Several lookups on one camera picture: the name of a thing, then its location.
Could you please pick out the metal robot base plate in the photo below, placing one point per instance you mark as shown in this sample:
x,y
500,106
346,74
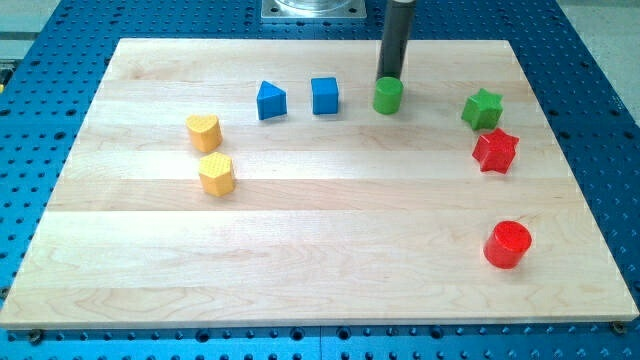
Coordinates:
x,y
313,9

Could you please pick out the yellow hexagon block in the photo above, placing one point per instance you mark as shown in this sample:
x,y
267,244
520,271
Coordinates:
x,y
216,174

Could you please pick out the blue perforated table plate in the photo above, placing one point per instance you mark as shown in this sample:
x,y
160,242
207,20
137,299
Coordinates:
x,y
50,92

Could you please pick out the blue cube block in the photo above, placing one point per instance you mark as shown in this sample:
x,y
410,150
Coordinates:
x,y
325,96

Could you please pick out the red star block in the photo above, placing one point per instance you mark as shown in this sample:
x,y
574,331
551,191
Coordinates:
x,y
495,151

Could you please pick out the green cylinder block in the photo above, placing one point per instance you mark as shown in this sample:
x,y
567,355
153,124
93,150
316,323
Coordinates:
x,y
388,95

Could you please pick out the yellow heart block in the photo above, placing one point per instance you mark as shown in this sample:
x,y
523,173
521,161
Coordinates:
x,y
204,132

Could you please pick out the wooden board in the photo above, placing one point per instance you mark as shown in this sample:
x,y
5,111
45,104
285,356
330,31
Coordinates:
x,y
353,218

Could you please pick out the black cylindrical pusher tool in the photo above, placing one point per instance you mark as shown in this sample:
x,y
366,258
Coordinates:
x,y
399,15

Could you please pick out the blue triangle block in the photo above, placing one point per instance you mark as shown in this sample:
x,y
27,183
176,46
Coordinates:
x,y
271,101

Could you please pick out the red cylinder block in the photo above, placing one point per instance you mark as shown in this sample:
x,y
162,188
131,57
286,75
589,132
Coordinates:
x,y
507,244

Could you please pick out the green star block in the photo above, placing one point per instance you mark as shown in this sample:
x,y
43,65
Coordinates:
x,y
483,110

